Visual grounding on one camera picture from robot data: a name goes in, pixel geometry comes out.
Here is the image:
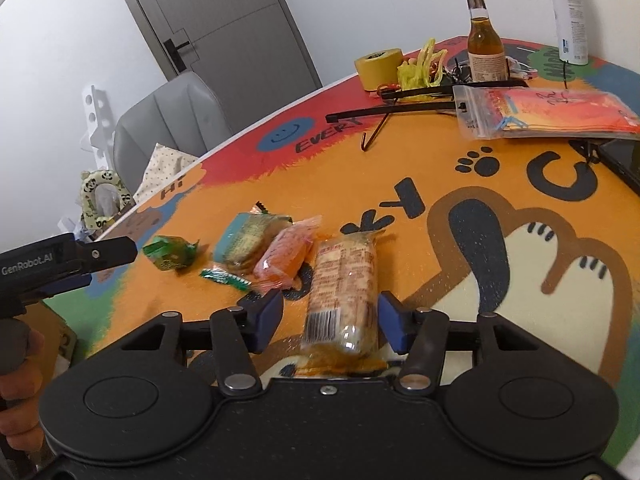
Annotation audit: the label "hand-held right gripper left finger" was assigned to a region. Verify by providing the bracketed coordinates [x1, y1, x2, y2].
[107, 289, 285, 395]

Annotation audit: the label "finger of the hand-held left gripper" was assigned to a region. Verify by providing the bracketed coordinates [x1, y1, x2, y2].
[75, 237, 139, 277]

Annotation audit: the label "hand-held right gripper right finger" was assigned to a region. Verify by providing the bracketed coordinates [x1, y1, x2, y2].
[377, 290, 549, 393]

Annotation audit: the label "green snack packet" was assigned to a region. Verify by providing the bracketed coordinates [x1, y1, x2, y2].
[142, 235, 201, 273]

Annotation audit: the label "orange biscuit packet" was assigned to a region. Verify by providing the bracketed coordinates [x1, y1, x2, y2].
[300, 232, 390, 377]

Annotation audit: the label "person's left hand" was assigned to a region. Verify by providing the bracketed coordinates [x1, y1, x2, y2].
[0, 332, 47, 437]

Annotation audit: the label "small green striped wrapper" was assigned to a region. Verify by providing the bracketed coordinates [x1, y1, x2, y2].
[200, 267, 252, 292]

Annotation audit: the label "panda print neck pillow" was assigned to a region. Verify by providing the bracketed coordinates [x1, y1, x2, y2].
[80, 170, 136, 231]

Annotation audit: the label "pink snack packet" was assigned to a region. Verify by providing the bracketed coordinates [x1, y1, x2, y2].
[252, 216, 324, 297]

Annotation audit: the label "cardboard box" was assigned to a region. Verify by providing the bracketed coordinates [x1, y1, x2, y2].
[30, 300, 79, 378]

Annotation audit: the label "teal sandwich cracker packet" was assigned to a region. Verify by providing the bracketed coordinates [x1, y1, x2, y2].
[214, 202, 294, 276]

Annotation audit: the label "dotted cream cloth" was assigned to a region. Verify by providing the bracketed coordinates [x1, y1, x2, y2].
[132, 142, 202, 207]

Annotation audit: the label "white perforated rack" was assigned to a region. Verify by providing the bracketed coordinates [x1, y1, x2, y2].
[80, 85, 119, 172]

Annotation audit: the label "grey chair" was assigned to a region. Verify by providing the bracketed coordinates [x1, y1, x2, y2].
[112, 71, 234, 187]

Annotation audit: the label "black clothes hanger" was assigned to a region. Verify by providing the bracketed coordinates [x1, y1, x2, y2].
[325, 80, 531, 154]

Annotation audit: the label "yellow plastic bag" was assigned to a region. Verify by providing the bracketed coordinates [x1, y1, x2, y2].
[397, 37, 449, 89]

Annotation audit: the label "yellow tape roll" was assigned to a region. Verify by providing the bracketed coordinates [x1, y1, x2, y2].
[355, 49, 404, 92]

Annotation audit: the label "grey door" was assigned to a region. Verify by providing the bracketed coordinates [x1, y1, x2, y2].
[117, 0, 324, 92]

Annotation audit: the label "clear zip bag orange contents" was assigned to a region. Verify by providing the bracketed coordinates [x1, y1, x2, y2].
[452, 85, 640, 142]

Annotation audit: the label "black tablet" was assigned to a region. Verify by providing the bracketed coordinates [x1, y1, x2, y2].
[595, 137, 640, 192]

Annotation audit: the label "amber glass bottle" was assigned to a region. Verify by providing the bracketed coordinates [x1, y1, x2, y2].
[462, 0, 509, 84]

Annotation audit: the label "white spray bottle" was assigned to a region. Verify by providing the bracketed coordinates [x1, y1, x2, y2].
[545, 0, 592, 66]

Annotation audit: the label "black door handle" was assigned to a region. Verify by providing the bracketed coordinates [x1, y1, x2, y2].
[164, 39, 192, 74]

